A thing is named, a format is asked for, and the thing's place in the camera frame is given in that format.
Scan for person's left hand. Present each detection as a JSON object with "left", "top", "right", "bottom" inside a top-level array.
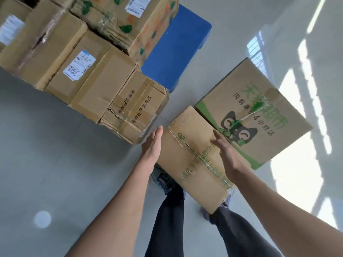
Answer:
[{"left": 140, "top": 125, "right": 164, "bottom": 169}]

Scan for person's right hand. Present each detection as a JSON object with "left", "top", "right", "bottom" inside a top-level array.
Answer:
[{"left": 210, "top": 130, "right": 249, "bottom": 182}]

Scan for low brown box 7786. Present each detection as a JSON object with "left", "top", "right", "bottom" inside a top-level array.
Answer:
[{"left": 45, "top": 30, "right": 138, "bottom": 124}]

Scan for blue plastic pallet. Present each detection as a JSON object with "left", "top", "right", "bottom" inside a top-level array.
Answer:
[{"left": 141, "top": 4, "right": 212, "bottom": 93}]

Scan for orange leaf box 8935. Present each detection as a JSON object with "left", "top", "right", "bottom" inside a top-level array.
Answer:
[{"left": 71, "top": 0, "right": 180, "bottom": 67}]

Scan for tall plain brown box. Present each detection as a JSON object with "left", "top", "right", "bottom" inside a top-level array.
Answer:
[{"left": 0, "top": 0, "right": 89, "bottom": 91}]

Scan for small brown box 7786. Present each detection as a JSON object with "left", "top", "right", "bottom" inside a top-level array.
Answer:
[{"left": 0, "top": 0, "right": 33, "bottom": 52}]

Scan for person's left forearm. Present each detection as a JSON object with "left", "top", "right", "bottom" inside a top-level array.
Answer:
[{"left": 65, "top": 157, "right": 159, "bottom": 257}]

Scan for person's right forearm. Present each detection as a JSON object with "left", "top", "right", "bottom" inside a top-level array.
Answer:
[{"left": 232, "top": 168, "right": 343, "bottom": 257}]

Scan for person's left shoe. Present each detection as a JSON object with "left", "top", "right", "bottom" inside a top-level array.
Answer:
[{"left": 151, "top": 163, "right": 186, "bottom": 197}]

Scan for person's shoe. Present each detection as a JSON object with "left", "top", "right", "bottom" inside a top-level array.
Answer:
[
  {"left": 199, "top": 190, "right": 234, "bottom": 224},
  {"left": 151, "top": 163, "right": 186, "bottom": 197}
]

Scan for person's right shoe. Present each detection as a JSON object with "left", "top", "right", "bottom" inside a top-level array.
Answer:
[{"left": 199, "top": 190, "right": 234, "bottom": 224}]

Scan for person's right leg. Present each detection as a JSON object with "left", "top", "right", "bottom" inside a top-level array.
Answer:
[{"left": 209, "top": 207, "right": 282, "bottom": 257}]

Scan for person's leg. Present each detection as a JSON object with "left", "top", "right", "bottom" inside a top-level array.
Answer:
[
  {"left": 144, "top": 184, "right": 186, "bottom": 257},
  {"left": 209, "top": 207, "right": 282, "bottom": 257}
]

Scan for person's left leg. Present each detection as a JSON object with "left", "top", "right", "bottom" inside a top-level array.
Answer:
[{"left": 144, "top": 184, "right": 186, "bottom": 257}]

